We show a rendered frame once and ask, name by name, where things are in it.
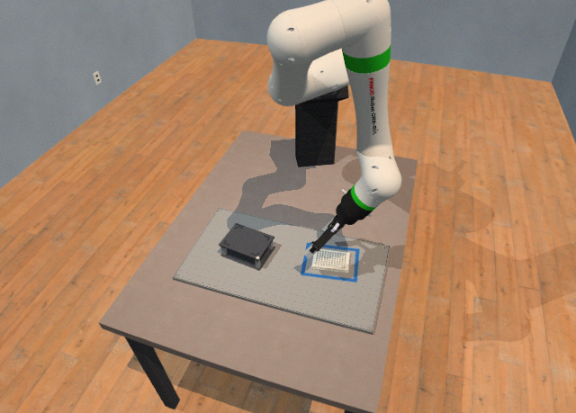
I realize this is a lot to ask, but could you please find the blue tape outline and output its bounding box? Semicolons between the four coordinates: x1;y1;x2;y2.
301;243;359;283

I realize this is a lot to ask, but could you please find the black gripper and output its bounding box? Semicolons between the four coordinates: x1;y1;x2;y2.
303;203;357;259

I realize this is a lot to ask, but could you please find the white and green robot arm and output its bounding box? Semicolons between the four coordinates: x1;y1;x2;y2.
267;0;401;220

